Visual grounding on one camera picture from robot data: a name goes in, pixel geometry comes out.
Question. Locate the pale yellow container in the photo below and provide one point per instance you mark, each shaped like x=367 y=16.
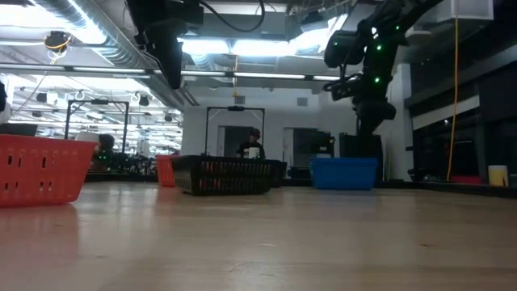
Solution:
x=498 y=175

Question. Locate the red bag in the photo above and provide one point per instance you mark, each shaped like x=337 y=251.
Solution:
x=466 y=180

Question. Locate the long ceiling light strip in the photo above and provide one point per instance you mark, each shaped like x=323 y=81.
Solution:
x=262 y=75

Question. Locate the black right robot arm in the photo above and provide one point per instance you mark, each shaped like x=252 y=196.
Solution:
x=379 y=60

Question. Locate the person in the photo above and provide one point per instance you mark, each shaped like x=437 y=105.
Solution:
x=250 y=149
x=106 y=142

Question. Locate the silver ceiling air duct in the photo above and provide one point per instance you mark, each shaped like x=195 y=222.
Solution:
x=121 y=44

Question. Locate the blue plastic basket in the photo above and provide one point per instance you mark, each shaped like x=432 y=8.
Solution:
x=343 y=175

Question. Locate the orange plastic basket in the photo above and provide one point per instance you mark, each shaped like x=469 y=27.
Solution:
x=68 y=174
x=165 y=171

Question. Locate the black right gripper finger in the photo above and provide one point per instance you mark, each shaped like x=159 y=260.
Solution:
x=367 y=127

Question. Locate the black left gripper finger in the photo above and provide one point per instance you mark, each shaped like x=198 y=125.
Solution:
x=171 y=64

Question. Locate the black rig frame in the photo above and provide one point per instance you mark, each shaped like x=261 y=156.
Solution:
x=235 y=108
x=97 y=102

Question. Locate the white ceiling box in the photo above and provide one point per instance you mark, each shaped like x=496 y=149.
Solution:
x=472 y=10

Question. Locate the black plastic basket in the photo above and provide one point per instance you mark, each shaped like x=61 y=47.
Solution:
x=226 y=159

